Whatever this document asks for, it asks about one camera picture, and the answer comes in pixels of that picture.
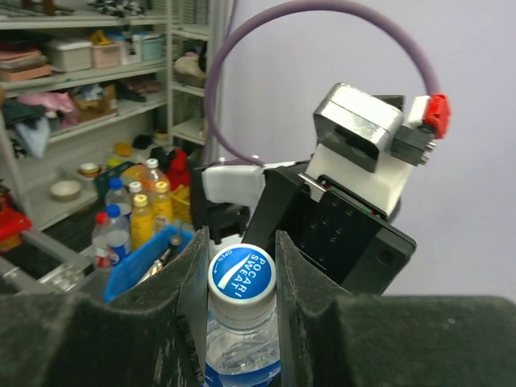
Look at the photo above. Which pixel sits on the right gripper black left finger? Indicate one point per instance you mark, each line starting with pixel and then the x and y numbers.
pixel 152 335

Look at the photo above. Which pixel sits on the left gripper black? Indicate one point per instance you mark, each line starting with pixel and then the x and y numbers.
pixel 346 237

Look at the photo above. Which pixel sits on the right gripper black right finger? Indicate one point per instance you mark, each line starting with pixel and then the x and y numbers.
pixel 329 337

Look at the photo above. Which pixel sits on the blue label plastic bottle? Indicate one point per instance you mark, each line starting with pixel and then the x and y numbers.
pixel 241 358

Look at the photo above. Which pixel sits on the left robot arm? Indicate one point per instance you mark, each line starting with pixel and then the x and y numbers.
pixel 225 195

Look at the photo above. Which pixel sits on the red cap bottle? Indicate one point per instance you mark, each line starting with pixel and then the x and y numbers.
pixel 99 242

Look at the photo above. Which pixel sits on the pepsi bottle blue cap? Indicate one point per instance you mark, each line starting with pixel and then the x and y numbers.
pixel 117 233

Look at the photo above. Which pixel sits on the yellow cap juice bottle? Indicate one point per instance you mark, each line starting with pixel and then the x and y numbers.
pixel 141 221

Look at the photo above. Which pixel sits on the blue plastic crate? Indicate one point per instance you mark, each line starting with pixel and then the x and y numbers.
pixel 131 269

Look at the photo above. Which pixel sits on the orange drink white cap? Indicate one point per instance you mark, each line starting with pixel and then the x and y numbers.
pixel 151 175

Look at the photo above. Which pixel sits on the white ceramic bowl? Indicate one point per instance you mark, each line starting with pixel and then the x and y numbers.
pixel 65 191

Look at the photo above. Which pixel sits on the metal storage shelf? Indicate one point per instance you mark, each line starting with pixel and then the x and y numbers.
pixel 52 123

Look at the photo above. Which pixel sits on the teal storage box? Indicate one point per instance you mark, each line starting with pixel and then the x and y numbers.
pixel 152 47

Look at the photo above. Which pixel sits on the pink storage box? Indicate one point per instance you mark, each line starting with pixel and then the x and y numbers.
pixel 105 56

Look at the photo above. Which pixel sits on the white storage box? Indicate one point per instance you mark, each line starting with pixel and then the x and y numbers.
pixel 67 56

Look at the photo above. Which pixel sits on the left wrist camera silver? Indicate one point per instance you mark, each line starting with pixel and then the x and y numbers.
pixel 356 125

